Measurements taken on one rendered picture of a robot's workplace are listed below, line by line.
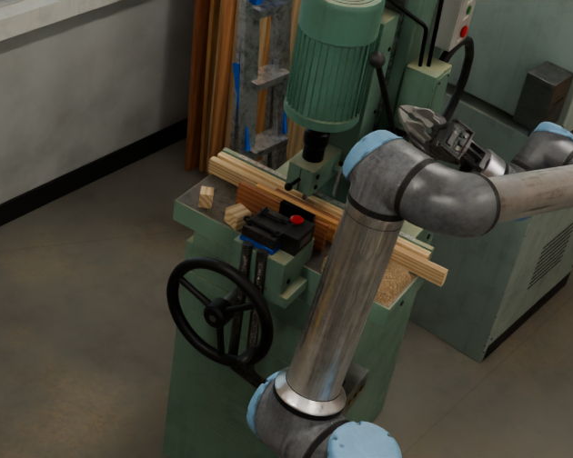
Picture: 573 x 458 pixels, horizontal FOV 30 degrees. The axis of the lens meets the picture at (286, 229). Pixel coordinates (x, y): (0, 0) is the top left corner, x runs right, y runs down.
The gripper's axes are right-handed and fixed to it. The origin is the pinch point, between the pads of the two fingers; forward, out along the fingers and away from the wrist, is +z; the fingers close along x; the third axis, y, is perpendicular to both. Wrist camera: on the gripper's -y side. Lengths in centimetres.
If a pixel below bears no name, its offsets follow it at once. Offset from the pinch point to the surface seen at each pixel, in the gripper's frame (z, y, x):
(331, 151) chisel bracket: -3.2, -34.3, 5.1
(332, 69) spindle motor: 15.1, -9.2, -1.3
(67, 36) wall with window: 53, -166, -14
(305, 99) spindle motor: 14.3, -17.2, 5.0
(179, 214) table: 15, -53, 35
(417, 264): -31.0, -20.4, 19.2
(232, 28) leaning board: 8, -166, -53
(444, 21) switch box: -4.0, -16.4, -30.9
